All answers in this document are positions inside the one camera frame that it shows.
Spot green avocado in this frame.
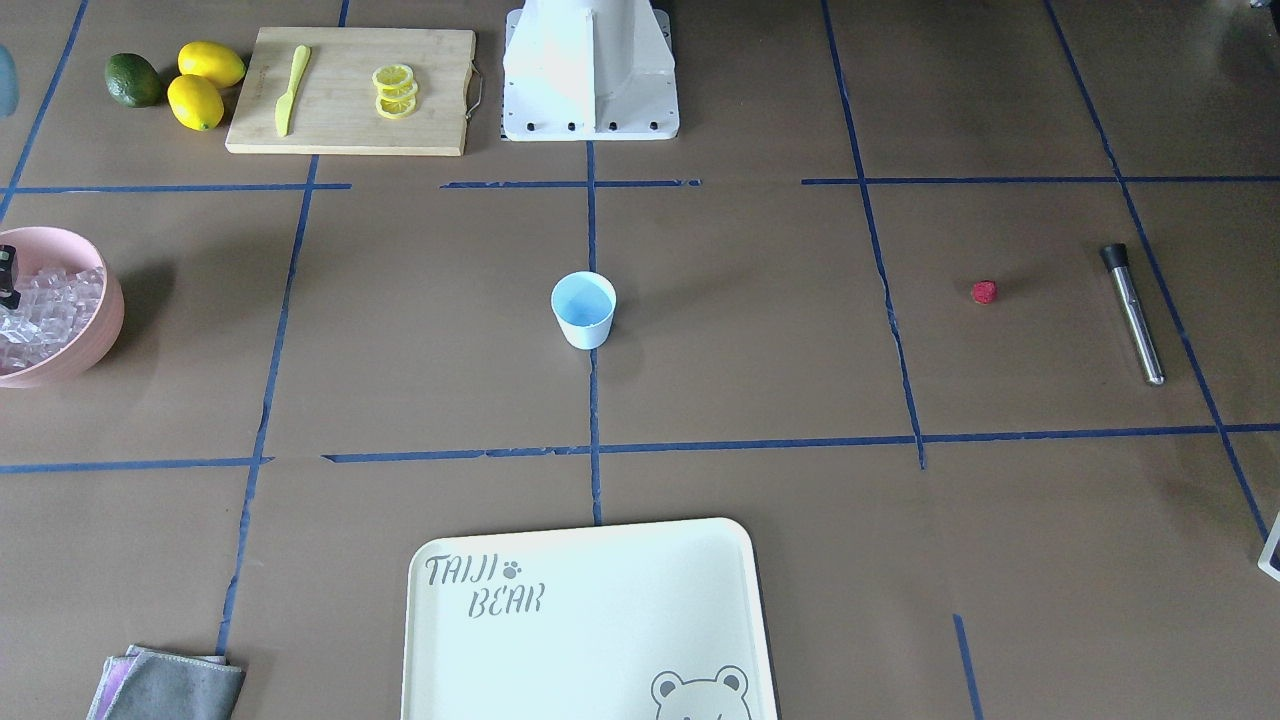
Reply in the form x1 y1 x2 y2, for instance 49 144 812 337
104 53 164 109

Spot grey folded cloth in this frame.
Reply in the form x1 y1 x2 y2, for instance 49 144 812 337
86 644 244 719

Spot ice cubes in bowl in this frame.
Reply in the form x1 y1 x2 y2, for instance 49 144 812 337
1 266 105 375

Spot cream bear tray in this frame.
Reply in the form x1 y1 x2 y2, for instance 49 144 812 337
399 518 780 719

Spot yellow lemon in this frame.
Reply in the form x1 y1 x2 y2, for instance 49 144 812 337
166 74 225 132
177 41 246 90

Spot steel muddler black tip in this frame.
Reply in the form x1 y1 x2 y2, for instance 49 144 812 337
1100 243 1166 387

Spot red strawberry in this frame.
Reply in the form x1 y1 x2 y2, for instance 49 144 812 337
970 279 998 305

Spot pink bowl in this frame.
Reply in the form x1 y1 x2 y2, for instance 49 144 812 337
1 227 125 388

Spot yellow plastic knife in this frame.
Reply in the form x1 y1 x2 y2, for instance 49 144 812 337
274 45 312 138

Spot light blue cup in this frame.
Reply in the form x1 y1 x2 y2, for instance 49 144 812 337
550 272 617 351

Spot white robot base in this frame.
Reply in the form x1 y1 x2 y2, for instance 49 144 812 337
502 1 681 142

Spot lemon slices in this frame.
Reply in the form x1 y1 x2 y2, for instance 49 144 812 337
371 63 419 119

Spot wooden cutting board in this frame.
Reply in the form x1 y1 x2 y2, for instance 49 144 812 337
225 26 477 158

